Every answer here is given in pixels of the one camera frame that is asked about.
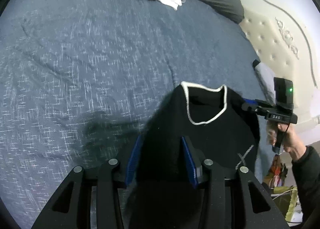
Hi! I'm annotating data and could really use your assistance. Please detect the black sweater with white trim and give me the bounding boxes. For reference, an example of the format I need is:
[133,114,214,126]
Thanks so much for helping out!
[129,81,260,228]

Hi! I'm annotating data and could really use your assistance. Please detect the person's right forearm black sleeve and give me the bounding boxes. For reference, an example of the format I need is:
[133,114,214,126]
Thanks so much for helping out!
[292,146,319,228]

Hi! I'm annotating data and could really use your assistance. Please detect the black tracker box green light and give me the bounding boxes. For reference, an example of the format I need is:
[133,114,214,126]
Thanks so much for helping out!
[273,78,294,113]

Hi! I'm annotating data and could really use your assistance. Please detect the floor clutter beside bed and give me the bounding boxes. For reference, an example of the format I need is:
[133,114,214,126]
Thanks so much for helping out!
[263,155,303,227]

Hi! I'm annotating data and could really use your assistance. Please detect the cream tufted headboard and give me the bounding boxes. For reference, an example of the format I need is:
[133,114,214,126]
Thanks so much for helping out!
[240,0,319,144]

